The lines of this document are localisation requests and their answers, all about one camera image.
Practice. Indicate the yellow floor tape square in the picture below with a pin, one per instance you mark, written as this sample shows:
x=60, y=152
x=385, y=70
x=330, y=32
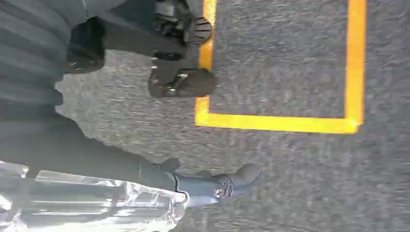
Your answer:
x=272, y=123

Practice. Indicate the black robot foot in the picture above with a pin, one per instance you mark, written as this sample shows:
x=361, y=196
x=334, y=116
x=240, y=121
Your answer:
x=200, y=32

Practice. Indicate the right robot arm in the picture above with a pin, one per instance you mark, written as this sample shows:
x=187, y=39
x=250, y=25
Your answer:
x=29, y=57

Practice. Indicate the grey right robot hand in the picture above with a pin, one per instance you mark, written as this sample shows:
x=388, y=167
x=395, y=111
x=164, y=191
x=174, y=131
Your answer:
x=96, y=150

